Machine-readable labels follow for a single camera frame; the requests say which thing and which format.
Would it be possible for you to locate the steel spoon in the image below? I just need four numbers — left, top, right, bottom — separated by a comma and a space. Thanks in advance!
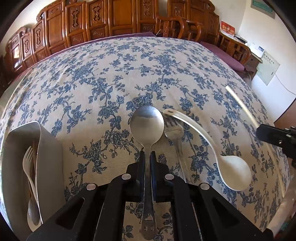
129, 105, 164, 240

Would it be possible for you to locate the long wooden chopstick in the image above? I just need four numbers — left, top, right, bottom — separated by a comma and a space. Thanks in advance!
225, 85, 259, 128

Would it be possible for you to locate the white plastic spoon in tray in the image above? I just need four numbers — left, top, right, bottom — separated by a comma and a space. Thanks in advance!
27, 197, 42, 232

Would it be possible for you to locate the white electrical panel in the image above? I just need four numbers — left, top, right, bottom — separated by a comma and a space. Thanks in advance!
256, 51, 280, 85

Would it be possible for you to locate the grey metal tray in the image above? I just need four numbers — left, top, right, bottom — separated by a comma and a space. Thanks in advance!
1, 121, 66, 240

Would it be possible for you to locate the white plastic fork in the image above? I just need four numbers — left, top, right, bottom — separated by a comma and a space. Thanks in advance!
23, 146, 39, 210

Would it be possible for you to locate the steel fork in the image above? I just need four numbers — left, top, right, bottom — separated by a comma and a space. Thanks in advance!
163, 114, 192, 183

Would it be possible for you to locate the wooden side table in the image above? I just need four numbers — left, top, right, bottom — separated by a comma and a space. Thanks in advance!
217, 33, 262, 75

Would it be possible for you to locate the blue floral tablecloth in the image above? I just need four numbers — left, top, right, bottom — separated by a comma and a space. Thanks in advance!
0, 36, 291, 241

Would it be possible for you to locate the red card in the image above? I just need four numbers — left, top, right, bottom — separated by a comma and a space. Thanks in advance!
220, 21, 235, 38

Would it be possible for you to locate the wooden armchair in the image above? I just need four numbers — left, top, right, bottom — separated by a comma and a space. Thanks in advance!
154, 16, 205, 42

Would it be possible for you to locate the green wall sign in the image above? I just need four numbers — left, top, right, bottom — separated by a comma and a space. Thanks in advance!
251, 0, 275, 19

